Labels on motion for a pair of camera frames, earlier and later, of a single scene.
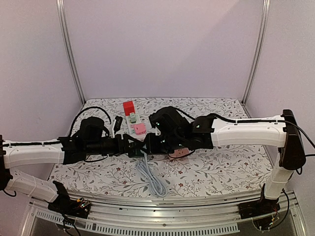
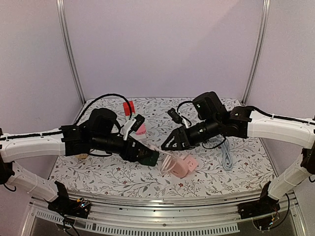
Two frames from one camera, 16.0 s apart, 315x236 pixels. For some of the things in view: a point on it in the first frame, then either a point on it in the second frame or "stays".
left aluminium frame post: x=60 y=9 stays
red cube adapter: x=128 y=108 stays
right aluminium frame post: x=266 y=11 stays
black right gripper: x=147 y=146 -> x=184 y=136
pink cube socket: x=180 y=152 -> x=192 y=163
